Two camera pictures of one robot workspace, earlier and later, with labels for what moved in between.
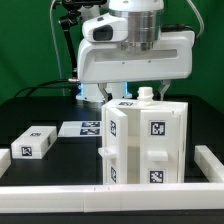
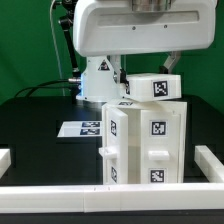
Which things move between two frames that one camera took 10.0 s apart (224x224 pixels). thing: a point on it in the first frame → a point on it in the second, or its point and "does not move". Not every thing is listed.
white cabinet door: x=115 y=147 does not move
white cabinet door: x=160 y=147 does not move
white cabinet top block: x=33 y=143 → x=146 y=87
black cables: x=35 y=86 does not move
